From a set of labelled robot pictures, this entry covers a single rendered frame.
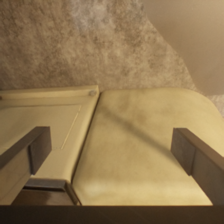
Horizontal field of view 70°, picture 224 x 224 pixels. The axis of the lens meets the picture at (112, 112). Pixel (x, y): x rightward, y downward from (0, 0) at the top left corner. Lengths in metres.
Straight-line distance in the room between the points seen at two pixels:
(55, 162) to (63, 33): 0.62
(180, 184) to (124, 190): 0.17
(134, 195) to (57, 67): 0.77
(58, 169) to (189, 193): 0.43
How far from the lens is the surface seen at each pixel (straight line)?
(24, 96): 1.17
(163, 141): 0.66
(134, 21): 0.84
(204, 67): 0.97
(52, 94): 1.06
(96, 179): 0.58
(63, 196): 0.63
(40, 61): 1.04
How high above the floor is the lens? 0.83
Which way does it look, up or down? 50 degrees down
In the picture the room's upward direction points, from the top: 169 degrees counter-clockwise
